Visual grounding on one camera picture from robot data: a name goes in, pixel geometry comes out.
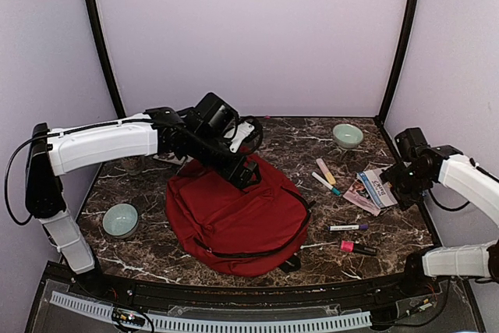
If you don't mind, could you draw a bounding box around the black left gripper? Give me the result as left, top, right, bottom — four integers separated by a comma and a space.
189, 129, 261, 189

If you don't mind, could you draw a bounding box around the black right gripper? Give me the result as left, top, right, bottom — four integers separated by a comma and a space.
380, 162, 430, 211

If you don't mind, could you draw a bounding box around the dog picture book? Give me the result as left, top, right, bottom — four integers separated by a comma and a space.
357, 168, 397, 209

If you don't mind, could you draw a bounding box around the red student backpack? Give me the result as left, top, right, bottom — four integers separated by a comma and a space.
165, 154, 313, 277

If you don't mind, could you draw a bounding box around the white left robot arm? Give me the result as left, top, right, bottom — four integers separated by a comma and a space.
8, 105, 264, 299

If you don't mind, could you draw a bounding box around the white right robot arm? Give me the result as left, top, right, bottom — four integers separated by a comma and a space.
380, 145, 498, 297

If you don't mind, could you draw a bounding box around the floral ceramic trivet tile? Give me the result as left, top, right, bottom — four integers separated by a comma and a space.
153, 153, 186, 165

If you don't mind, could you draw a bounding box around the pink illustrated small book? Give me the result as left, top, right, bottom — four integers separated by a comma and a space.
343, 179, 381, 217

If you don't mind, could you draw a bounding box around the purple capped white marker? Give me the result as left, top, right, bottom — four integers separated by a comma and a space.
328, 224, 369, 232

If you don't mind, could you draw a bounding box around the teal capped white marker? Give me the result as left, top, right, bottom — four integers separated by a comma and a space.
311, 172, 341, 196

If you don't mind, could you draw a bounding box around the green bowl back right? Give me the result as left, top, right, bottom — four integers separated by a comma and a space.
333, 123, 364, 150

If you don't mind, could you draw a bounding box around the green bowl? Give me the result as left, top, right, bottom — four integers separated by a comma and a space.
102, 204, 139, 239
333, 123, 364, 150

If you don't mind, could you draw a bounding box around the cream floral mug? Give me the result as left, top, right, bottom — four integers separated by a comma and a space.
121, 155, 146, 176

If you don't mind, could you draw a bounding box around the pink yellow pastel highlighter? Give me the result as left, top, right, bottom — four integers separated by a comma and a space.
316, 158, 336, 186

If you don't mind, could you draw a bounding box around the pink and black highlighter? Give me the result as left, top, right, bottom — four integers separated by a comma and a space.
340, 241, 377, 257

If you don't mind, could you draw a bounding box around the green bowl front left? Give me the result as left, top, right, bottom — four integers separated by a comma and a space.
102, 204, 139, 239

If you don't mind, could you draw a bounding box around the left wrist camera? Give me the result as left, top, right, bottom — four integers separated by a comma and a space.
223, 116, 263, 153

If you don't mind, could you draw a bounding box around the black curved table edge rail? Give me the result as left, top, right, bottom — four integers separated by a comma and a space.
44, 257, 469, 310

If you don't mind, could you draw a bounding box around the white slotted cable duct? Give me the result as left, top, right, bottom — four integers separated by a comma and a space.
49, 292, 372, 332

